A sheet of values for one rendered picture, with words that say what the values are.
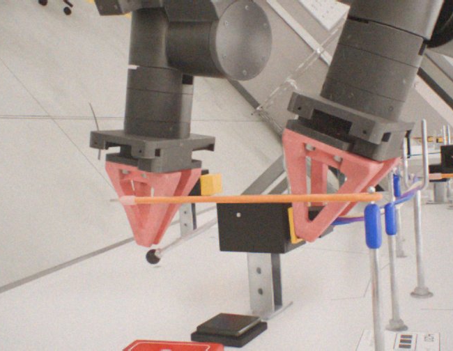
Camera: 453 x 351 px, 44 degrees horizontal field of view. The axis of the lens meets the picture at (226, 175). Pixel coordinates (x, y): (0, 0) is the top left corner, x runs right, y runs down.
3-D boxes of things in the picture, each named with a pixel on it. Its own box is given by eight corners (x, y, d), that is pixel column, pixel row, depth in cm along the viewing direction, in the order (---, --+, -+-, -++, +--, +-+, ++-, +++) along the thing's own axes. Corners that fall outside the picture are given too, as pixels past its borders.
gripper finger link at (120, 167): (205, 243, 52) (215, 143, 51) (159, 260, 46) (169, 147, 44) (146, 228, 55) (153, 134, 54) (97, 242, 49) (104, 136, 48)
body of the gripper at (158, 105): (216, 157, 52) (224, 76, 50) (150, 166, 43) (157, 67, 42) (158, 147, 55) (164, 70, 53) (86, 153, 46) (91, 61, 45)
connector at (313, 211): (277, 232, 45) (274, 208, 45) (336, 230, 43) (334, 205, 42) (262, 239, 42) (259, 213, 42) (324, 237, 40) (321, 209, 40)
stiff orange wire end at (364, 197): (117, 203, 36) (116, 195, 36) (385, 201, 27) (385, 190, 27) (103, 206, 35) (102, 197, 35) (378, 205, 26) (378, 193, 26)
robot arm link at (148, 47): (173, 5, 51) (119, -7, 47) (225, 2, 46) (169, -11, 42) (167, 81, 52) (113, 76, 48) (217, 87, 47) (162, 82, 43)
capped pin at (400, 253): (410, 257, 60) (405, 176, 59) (396, 258, 59) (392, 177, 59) (403, 254, 61) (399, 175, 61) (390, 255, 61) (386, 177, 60)
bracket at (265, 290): (266, 301, 47) (262, 242, 46) (293, 303, 46) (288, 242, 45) (240, 317, 43) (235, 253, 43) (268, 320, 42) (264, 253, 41)
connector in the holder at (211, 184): (210, 192, 85) (208, 173, 84) (222, 192, 84) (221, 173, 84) (201, 195, 81) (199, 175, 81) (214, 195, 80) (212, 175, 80)
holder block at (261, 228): (244, 242, 47) (241, 194, 47) (306, 243, 44) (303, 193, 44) (219, 251, 44) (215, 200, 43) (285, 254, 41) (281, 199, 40)
